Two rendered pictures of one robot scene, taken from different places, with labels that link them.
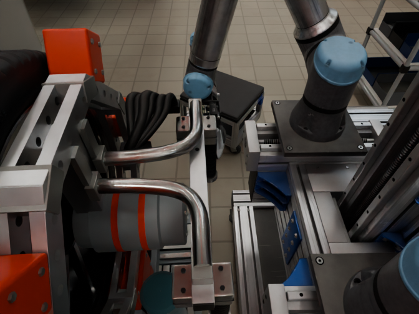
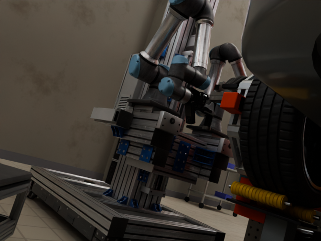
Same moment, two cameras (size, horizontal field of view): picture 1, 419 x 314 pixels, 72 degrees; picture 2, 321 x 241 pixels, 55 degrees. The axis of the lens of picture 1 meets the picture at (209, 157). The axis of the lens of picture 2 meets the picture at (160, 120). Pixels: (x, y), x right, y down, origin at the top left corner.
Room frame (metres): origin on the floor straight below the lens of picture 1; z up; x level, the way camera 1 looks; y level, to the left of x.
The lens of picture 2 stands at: (1.61, 1.11, 0.51)
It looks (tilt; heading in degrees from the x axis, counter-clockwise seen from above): 8 degrees up; 233
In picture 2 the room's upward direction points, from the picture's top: 17 degrees clockwise
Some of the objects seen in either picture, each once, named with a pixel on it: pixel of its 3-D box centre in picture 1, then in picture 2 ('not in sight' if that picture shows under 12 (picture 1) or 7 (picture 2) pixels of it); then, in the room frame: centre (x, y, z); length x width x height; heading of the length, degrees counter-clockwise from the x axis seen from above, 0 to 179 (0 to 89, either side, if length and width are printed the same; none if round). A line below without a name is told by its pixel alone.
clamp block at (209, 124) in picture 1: (196, 129); (219, 97); (0.48, 0.03, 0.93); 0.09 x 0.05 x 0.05; 93
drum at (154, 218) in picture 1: (136, 215); not in sight; (0.30, 0.15, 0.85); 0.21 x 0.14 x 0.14; 93
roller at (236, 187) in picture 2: not in sight; (257, 194); (0.41, 0.33, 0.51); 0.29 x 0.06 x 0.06; 93
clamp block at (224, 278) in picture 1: (202, 284); not in sight; (0.14, 0.01, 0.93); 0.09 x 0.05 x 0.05; 93
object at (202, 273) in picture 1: (140, 211); not in sight; (0.21, 0.10, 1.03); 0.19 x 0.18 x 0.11; 93
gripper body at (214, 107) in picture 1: (206, 112); (194, 99); (0.62, 0.01, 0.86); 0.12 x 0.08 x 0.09; 3
